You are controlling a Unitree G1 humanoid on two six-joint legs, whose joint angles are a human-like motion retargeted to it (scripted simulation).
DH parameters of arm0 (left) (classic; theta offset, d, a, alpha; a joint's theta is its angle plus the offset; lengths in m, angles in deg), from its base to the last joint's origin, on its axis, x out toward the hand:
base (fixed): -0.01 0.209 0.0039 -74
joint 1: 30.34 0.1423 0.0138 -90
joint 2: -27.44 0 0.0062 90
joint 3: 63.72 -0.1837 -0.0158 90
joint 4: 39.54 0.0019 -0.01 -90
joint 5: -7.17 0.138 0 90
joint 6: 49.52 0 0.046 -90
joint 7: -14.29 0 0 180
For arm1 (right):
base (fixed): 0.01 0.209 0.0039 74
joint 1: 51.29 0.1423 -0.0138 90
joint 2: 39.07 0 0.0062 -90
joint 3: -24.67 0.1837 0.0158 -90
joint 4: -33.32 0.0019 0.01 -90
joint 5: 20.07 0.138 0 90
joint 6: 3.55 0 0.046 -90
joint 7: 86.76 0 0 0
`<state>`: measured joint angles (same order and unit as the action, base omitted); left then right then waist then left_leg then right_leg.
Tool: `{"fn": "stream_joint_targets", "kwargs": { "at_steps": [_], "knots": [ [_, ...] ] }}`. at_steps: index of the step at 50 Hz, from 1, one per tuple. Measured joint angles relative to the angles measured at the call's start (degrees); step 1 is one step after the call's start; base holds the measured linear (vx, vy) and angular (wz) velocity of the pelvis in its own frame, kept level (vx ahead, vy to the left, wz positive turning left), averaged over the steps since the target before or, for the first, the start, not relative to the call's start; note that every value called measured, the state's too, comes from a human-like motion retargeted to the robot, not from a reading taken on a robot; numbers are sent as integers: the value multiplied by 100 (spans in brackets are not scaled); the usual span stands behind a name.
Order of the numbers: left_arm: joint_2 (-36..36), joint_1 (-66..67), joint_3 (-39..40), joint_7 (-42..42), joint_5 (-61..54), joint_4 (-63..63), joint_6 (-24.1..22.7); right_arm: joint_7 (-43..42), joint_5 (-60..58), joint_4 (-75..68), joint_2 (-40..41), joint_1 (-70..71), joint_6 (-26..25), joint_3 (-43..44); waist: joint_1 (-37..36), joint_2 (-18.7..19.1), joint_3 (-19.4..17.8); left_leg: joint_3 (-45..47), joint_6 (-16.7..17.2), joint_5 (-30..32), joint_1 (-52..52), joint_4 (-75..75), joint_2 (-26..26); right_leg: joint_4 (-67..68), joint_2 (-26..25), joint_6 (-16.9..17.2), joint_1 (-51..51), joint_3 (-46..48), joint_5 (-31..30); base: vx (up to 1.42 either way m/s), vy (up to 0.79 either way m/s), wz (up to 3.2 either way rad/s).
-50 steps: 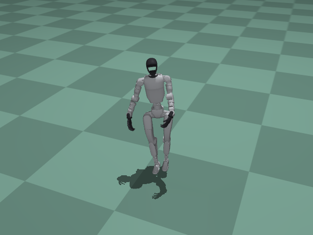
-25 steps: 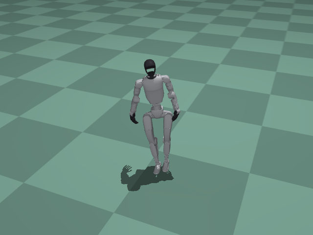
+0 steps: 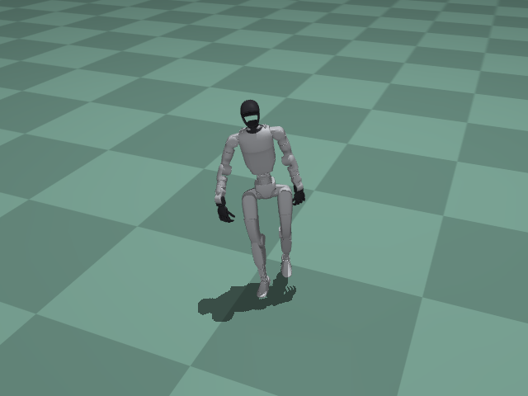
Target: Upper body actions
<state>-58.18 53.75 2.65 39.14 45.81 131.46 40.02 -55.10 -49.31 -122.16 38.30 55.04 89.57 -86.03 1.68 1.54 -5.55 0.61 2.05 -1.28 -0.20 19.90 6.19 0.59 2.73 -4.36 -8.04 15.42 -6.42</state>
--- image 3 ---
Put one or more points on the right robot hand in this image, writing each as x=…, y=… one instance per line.
x=223, y=211

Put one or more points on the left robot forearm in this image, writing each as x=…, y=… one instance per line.
x=294, y=173

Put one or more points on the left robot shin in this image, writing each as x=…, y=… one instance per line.
x=286, y=247

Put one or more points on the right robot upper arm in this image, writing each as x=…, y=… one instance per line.
x=232, y=142

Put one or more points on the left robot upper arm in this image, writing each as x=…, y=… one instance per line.
x=278, y=133

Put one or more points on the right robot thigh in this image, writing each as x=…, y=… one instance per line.
x=251, y=220

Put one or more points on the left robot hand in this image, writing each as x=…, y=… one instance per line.
x=298, y=196

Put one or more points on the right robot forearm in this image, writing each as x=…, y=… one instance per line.
x=221, y=185

